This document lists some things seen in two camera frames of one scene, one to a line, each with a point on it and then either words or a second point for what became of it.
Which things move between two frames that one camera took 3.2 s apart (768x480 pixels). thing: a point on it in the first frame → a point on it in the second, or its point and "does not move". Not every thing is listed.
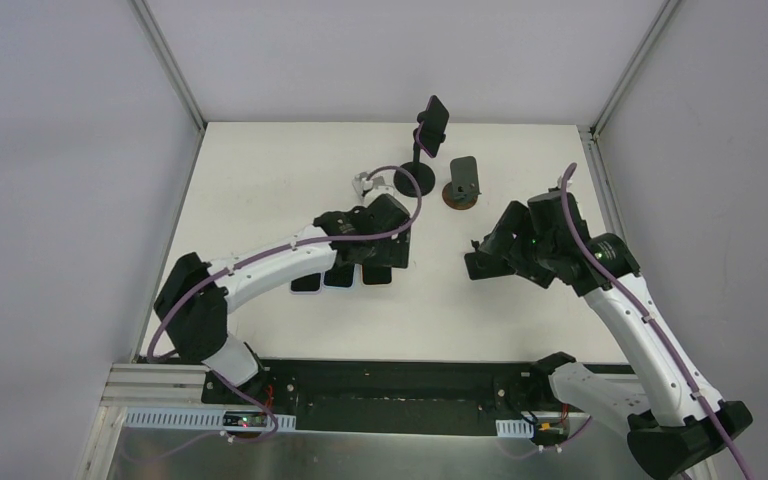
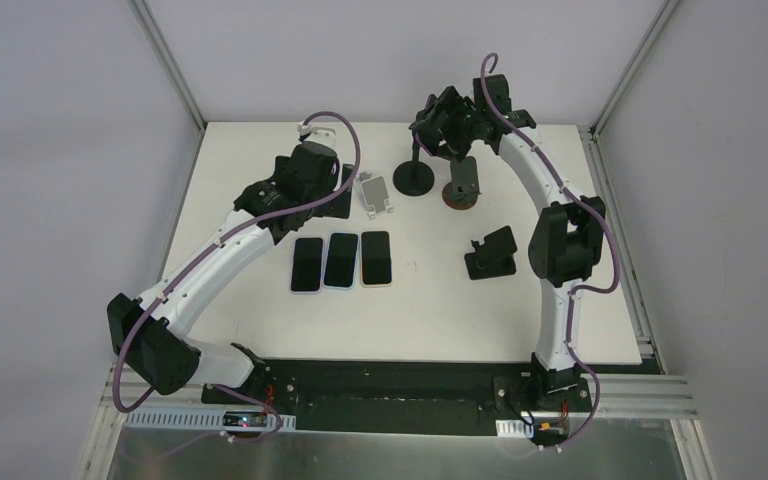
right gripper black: (486, 263) → (433, 125)
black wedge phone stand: (483, 264) does not move
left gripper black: (388, 250) → (342, 183)
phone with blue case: (340, 275) does not move
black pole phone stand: (423, 173) does not move
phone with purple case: (430, 132) does not move
